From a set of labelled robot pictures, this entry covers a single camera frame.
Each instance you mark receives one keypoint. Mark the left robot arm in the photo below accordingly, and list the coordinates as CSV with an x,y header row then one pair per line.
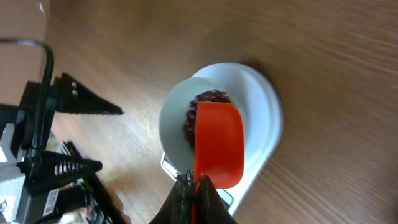
x,y
84,192

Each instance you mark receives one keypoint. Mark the red beans in bowl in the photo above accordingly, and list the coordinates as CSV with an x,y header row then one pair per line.
x,y
194,111

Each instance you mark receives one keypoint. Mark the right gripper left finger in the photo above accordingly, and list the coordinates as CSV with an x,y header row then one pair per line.
x,y
178,206

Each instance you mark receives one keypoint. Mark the white digital kitchen scale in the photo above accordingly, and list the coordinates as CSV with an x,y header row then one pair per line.
x,y
262,116

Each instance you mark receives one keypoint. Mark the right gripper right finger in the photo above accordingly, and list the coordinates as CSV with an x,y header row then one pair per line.
x,y
209,208

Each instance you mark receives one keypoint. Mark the orange measuring scoop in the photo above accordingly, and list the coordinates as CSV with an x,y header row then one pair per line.
x,y
219,145

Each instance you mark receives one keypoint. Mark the white bowl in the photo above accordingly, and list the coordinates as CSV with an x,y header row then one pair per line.
x,y
173,116

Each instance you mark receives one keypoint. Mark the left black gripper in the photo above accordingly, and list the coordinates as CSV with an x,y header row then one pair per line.
x,y
24,146

